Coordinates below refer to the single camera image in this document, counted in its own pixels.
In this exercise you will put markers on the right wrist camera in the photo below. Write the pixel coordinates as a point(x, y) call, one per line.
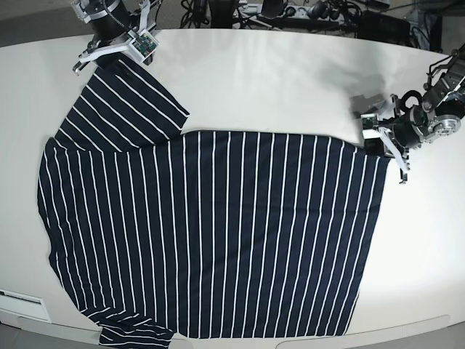
point(142, 48)

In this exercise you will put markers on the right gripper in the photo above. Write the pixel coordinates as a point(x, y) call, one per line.
point(107, 32)

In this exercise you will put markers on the white label sticker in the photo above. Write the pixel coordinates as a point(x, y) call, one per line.
point(25, 306)

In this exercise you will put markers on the navy white striped T-shirt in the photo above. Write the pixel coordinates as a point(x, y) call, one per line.
point(207, 234)

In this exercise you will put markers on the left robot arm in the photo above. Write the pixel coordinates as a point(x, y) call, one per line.
point(442, 100)

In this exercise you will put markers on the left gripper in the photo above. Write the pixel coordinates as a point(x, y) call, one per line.
point(399, 133)

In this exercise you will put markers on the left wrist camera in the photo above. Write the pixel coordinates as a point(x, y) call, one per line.
point(372, 142)

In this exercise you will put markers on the black equipment box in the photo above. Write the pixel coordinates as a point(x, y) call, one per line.
point(374, 26)

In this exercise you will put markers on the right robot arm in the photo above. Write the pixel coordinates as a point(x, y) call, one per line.
point(92, 10)

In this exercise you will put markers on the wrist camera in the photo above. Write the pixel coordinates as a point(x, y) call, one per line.
point(372, 142)
point(142, 48)

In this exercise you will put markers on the white power strip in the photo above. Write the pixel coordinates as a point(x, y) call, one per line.
point(320, 10)

